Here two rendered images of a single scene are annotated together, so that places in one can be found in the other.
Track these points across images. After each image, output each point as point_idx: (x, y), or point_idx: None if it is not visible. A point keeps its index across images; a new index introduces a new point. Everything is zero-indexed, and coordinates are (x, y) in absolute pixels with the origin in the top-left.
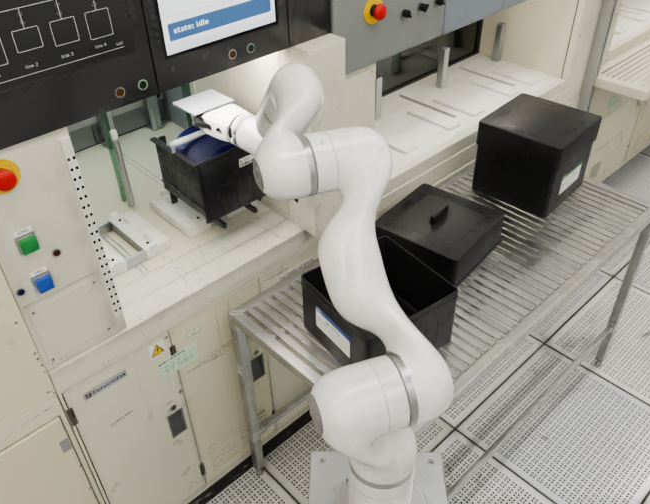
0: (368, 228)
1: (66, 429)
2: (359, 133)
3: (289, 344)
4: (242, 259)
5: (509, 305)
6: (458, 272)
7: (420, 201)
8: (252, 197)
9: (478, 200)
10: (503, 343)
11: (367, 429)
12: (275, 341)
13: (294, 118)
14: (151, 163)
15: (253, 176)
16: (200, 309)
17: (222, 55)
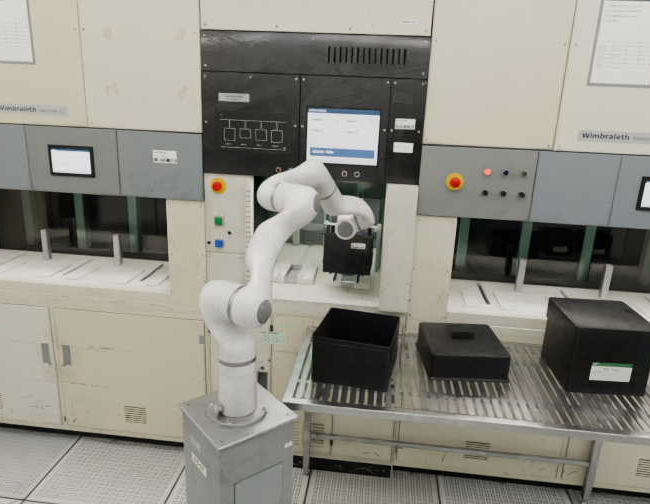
0: (274, 225)
1: (205, 331)
2: (302, 186)
3: (310, 348)
4: (331, 301)
5: (450, 403)
6: (436, 367)
7: (466, 328)
8: (356, 271)
9: (533, 362)
10: (412, 411)
11: (208, 302)
12: (307, 344)
13: (287, 175)
14: None
15: (359, 258)
16: (293, 313)
17: (338, 172)
